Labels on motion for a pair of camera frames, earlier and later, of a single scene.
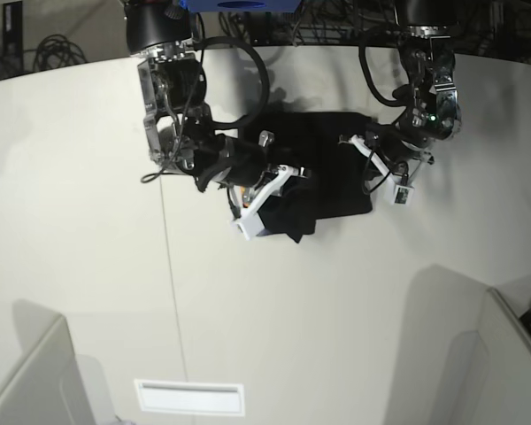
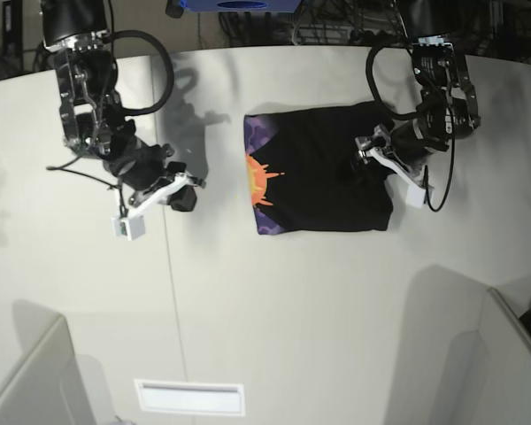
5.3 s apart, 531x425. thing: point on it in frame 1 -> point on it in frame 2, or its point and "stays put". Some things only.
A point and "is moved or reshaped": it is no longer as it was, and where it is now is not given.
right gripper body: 398,147 stays put
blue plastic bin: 227,6 stays put
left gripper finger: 282,173 -> 181,181
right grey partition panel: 499,377 stays put
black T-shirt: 335,181 is moved or reshaped
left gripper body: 239,163 -> 143,167
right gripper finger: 367,123 -> 380,138
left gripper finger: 265,137 -> 185,198
